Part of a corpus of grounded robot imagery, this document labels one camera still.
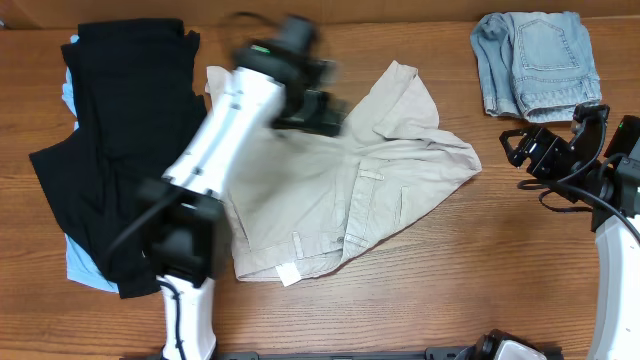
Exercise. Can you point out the light blue garment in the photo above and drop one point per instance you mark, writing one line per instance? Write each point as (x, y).
(80, 267)

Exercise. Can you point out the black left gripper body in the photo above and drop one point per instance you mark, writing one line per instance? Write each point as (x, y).
(314, 112)

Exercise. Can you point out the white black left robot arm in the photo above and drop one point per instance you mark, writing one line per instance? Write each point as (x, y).
(184, 230)

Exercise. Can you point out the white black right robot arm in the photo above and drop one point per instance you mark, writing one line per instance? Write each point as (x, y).
(603, 179)

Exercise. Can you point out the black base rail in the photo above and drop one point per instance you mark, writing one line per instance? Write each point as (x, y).
(433, 353)

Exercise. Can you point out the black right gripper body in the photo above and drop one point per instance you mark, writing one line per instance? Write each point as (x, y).
(533, 147)

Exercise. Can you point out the black garment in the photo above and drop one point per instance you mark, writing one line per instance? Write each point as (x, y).
(137, 112)

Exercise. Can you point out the beige khaki shorts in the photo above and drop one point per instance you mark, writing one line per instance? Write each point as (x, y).
(302, 205)

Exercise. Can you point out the folded light blue jeans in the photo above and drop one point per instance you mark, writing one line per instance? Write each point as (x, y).
(535, 66)

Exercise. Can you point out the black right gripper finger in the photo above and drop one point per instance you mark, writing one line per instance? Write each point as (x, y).
(521, 132)
(514, 154)

